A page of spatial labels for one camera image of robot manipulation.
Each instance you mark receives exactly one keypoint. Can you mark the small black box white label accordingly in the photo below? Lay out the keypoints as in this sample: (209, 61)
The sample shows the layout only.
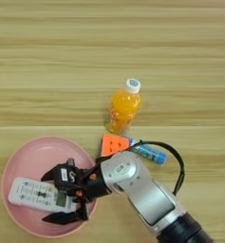
(66, 176)

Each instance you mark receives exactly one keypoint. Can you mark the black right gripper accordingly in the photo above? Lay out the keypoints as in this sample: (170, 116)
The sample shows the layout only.
(91, 185)

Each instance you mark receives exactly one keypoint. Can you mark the blue glue stick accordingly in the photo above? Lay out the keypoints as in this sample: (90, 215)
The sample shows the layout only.
(150, 153)

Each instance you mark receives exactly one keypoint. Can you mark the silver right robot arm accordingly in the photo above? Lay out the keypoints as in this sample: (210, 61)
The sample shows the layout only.
(148, 193)

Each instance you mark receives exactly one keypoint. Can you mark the orange yellow puzzle cube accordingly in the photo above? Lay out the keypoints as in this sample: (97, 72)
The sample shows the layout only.
(112, 145)

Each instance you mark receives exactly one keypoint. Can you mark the white remote control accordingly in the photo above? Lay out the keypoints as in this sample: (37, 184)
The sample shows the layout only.
(31, 193)

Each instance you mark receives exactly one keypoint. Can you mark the pink round plate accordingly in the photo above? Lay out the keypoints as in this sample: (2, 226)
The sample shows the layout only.
(31, 158)

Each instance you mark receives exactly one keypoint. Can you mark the orange juice bottle white cap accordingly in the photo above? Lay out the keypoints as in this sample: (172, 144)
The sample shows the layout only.
(125, 106)

